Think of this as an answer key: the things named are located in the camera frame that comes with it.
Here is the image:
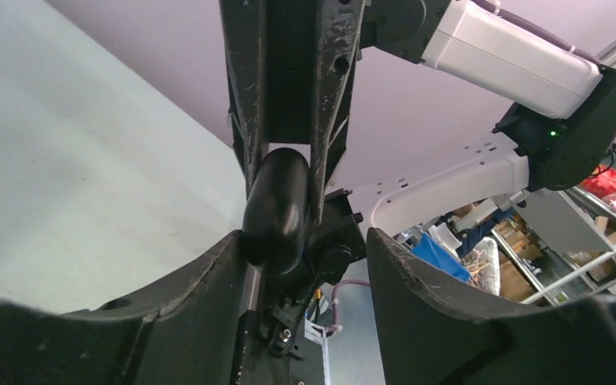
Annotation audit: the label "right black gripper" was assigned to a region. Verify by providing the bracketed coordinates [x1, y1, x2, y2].
[219, 0, 366, 226]

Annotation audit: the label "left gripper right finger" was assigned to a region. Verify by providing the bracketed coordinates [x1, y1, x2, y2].
[367, 229, 616, 384]

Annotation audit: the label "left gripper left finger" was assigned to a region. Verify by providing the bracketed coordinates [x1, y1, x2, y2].
[0, 232, 246, 384]

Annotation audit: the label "black charging case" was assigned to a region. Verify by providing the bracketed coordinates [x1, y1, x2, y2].
[241, 148, 310, 276]

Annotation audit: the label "blue plastic storage bin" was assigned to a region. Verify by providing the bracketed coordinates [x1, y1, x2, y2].
[411, 233, 471, 282]

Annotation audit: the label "cardboard boxes on shelf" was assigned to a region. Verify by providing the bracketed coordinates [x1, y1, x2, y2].
[451, 191, 616, 304]

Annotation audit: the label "red packaged item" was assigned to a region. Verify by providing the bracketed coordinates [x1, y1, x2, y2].
[579, 164, 616, 209]

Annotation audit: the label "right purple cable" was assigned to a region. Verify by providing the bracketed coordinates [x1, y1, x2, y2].
[469, 0, 606, 67]

